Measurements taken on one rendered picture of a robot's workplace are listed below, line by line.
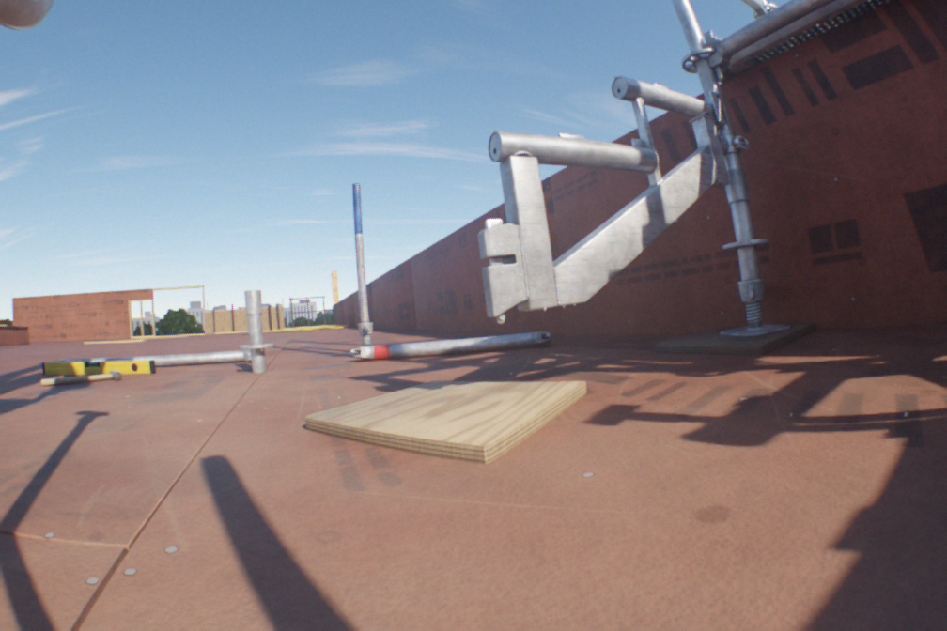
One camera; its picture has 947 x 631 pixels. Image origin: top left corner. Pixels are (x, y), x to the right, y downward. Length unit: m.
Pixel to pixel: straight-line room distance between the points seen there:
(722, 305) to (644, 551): 1.06
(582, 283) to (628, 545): 0.47
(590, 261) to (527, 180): 0.16
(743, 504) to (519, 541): 0.15
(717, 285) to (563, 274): 0.72
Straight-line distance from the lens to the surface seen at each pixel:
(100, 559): 0.35
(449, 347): 1.43
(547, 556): 0.27
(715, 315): 1.29
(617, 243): 0.72
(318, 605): 0.25
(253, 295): 1.42
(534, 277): 0.61
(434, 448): 0.45
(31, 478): 0.56
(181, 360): 1.97
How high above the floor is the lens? 0.15
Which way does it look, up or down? 4 degrees up
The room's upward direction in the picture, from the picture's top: 6 degrees counter-clockwise
